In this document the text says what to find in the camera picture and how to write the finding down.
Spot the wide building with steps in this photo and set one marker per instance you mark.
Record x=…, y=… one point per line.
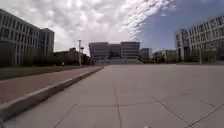
x=130, y=50

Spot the pole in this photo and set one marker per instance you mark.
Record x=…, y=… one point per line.
x=79, y=53

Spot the small grey building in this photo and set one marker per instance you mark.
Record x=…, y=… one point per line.
x=145, y=53

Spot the grey paved plaza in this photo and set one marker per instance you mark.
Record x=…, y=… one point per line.
x=140, y=90

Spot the low brown building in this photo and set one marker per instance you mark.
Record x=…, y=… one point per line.
x=68, y=56

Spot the low pale building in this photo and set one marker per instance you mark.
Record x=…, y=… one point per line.
x=165, y=55

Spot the red brick path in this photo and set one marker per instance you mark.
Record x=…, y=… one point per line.
x=26, y=85

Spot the grey stone kerb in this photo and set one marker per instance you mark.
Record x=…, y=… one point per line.
x=30, y=100

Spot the grass strip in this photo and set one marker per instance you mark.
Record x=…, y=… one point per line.
x=20, y=71

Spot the large grey building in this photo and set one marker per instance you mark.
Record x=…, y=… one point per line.
x=20, y=40

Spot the tall pale gridded building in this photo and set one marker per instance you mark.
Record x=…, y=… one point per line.
x=205, y=36

